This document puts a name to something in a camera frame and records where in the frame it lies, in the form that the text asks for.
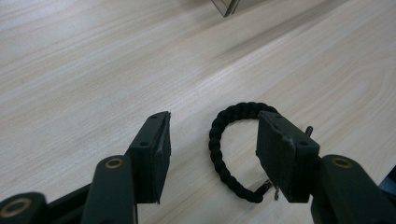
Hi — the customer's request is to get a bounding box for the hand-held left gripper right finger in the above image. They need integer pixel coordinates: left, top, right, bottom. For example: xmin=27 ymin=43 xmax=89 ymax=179
xmin=255 ymin=110 xmax=321 ymax=203

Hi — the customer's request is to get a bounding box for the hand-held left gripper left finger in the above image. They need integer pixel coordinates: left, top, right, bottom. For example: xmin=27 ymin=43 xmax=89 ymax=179
xmin=124 ymin=110 xmax=172 ymax=205

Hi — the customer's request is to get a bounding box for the black braided bracelet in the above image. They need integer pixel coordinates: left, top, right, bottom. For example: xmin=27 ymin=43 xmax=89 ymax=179
xmin=208 ymin=101 xmax=314 ymax=204

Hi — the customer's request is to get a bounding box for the grey metal stand foot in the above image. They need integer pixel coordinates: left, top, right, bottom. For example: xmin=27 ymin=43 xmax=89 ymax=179
xmin=210 ymin=0 xmax=241 ymax=18

